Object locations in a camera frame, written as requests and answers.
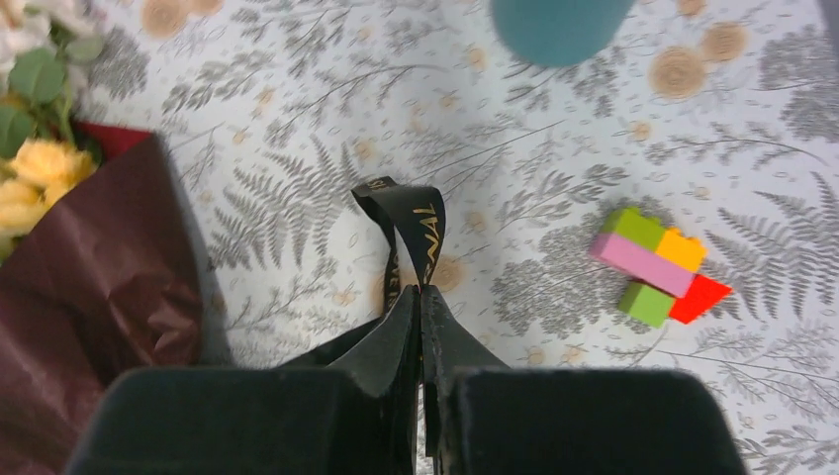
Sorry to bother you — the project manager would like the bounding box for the teal cylindrical vase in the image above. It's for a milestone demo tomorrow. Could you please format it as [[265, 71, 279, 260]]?
[[490, 0, 635, 67]]

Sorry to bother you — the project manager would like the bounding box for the floral patterned table mat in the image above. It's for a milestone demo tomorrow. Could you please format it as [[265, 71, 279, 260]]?
[[85, 1, 838, 474]]

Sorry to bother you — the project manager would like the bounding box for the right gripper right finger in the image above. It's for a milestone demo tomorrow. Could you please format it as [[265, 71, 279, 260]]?
[[419, 286, 512, 474]]

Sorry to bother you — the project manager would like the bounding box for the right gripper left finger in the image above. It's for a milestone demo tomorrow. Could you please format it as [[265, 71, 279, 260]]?
[[328, 285, 420, 474]]

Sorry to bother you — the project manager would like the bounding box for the red and brown wrapping paper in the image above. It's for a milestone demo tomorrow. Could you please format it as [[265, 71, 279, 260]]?
[[1, 123, 203, 474]]

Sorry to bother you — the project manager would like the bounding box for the colourful block stack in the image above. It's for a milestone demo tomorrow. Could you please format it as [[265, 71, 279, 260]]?
[[590, 207, 732, 328]]

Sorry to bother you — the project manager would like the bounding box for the flower bouquet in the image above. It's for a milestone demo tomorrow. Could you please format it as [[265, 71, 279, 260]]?
[[0, 0, 106, 263]]

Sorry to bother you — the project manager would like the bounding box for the black gold-lettered ribbon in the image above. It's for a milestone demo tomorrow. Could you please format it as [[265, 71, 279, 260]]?
[[275, 175, 448, 370]]

